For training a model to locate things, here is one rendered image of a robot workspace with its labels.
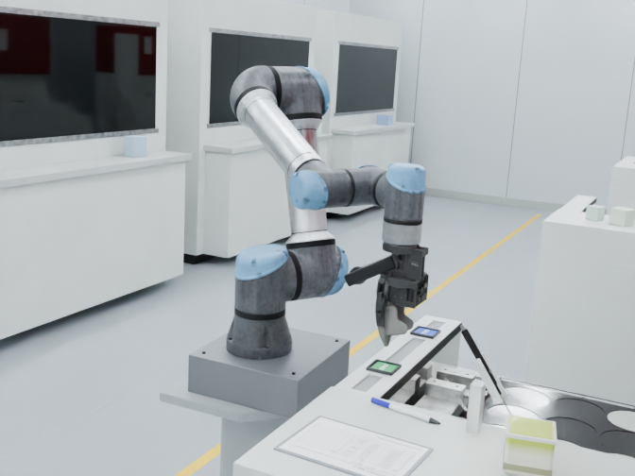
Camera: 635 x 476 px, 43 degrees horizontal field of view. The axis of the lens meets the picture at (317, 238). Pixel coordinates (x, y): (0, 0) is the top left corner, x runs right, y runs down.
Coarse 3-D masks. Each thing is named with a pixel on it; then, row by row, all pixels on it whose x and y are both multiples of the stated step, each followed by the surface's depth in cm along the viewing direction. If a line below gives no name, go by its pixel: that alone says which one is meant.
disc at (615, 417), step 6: (612, 414) 164; (618, 414) 164; (624, 414) 164; (630, 414) 165; (612, 420) 161; (618, 420) 161; (624, 420) 161; (630, 420) 161; (624, 426) 159; (630, 426) 159
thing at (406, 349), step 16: (432, 320) 198; (448, 320) 198; (400, 336) 185; (416, 336) 185; (384, 352) 174; (400, 352) 176; (416, 352) 175; (400, 368) 165; (336, 384) 155; (352, 384) 156; (368, 384) 157; (384, 384) 157
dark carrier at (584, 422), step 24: (504, 384) 176; (504, 408) 164; (528, 408) 164; (552, 408) 165; (576, 408) 166; (600, 408) 167; (624, 408) 167; (576, 432) 155; (600, 432) 156; (624, 432) 156
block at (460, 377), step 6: (444, 366) 182; (438, 372) 180; (444, 372) 179; (450, 372) 179; (456, 372) 179; (462, 372) 179; (468, 372) 180; (438, 378) 180; (450, 378) 179; (456, 378) 178; (462, 378) 177; (468, 378) 177; (474, 378) 179; (468, 384) 177
